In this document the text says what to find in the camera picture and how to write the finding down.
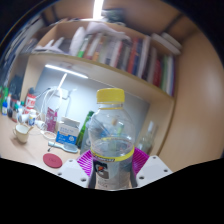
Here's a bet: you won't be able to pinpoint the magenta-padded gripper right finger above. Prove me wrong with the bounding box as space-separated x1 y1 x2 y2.
128 146 174 188

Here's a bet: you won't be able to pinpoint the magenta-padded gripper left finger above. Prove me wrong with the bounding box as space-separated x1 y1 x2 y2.
55 149 98 190

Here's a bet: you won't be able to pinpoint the clear yellow-capped drink bottle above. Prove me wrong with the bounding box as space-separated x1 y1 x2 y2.
87 87 137 191

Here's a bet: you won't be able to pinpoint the flat round red coaster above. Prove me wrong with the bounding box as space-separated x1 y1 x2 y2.
42 152 64 169

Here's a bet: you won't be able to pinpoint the tall clear glass bottle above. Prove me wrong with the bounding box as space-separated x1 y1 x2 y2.
138 120 158 155

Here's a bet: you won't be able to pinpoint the blue and white box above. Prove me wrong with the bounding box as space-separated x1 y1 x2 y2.
55 116 82 146

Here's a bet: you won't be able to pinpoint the tall green bottle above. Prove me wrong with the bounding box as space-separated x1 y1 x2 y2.
75 110 95 149

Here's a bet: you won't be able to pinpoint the pink pouch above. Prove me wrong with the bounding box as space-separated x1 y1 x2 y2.
45 106 59 134

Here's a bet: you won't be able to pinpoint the cream white cup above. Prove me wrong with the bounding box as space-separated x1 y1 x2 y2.
12 123 34 144

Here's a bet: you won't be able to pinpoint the red and white canister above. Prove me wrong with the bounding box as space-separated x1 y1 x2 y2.
25 87 37 111

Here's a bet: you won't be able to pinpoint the blue-capped white bottle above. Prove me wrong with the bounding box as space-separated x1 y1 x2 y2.
1 99 9 117

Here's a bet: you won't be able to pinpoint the wooden shelf unit with books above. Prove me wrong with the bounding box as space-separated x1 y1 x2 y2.
19 18 184 158

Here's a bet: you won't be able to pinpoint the ceiling light tube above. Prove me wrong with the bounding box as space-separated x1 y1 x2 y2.
92 0 105 20

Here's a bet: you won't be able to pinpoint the white cables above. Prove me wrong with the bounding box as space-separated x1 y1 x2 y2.
34 86 73 134

